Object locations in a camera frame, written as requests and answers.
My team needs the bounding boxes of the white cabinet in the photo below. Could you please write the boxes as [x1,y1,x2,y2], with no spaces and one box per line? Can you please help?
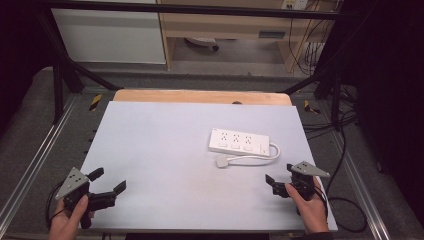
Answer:
[50,0,167,65]

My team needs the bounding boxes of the bundle of hanging cables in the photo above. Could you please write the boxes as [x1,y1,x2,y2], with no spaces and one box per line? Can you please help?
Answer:
[287,0,336,77]

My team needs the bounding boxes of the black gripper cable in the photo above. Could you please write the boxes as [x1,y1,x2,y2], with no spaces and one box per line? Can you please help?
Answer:
[45,180,69,230]
[313,184,368,234]

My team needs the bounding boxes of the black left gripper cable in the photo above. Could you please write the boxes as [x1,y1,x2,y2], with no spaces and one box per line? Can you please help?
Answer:
[45,180,69,230]

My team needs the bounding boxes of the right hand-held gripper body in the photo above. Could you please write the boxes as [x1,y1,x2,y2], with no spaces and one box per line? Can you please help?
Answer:
[272,161,331,201]

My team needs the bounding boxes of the light wooden desk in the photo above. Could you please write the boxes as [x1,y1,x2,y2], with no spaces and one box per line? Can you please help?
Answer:
[156,0,342,73]

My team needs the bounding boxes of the white wall outlet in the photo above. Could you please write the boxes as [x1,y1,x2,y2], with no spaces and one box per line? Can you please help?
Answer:
[281,0,310,11]

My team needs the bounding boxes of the person's right hand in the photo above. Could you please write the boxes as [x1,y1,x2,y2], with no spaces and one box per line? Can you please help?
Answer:
[285,177,330,234]

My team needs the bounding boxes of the white power strip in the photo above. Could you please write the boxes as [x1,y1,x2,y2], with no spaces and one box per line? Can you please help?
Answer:
[208,128,271,158]

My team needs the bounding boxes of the dark curtain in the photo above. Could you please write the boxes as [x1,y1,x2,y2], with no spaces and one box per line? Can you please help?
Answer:
[0,0,54,138]
[338,0,424,229]

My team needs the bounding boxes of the aluminium rail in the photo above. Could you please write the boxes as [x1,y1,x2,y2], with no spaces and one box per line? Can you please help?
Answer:
[328,128,392,240]
[0,94,80,228]

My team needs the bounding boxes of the white table cover sheet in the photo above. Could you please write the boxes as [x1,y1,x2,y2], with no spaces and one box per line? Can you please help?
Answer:
[79,100,339,233]

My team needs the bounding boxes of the wooden table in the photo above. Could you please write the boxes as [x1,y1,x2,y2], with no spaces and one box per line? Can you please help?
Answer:
[112,88,293,107]

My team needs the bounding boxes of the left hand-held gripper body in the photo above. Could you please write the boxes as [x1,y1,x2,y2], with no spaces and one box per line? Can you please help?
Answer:
[54,166,103,230]

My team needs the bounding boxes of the black metal stand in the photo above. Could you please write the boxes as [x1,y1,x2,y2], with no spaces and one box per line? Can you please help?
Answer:
[35,9,125,125]
[282,64,345,132]

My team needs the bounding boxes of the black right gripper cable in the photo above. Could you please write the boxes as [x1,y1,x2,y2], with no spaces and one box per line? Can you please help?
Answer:
[313,184,368,234]

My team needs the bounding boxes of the black floor cables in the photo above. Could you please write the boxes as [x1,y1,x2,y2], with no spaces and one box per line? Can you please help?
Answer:
[301,83,360,142]

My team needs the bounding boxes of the office chair base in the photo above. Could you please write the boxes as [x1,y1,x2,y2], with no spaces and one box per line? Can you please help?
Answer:
[184,36,220,52]

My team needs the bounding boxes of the white power strip cable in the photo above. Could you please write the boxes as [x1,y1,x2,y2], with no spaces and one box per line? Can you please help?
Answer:
[215,142,282,169]

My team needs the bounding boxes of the black metal frame bar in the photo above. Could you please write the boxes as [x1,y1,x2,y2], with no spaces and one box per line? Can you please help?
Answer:
[42,0,363,21]

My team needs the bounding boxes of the person's left hand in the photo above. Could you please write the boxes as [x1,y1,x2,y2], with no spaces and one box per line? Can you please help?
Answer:
[48,194,90,240]

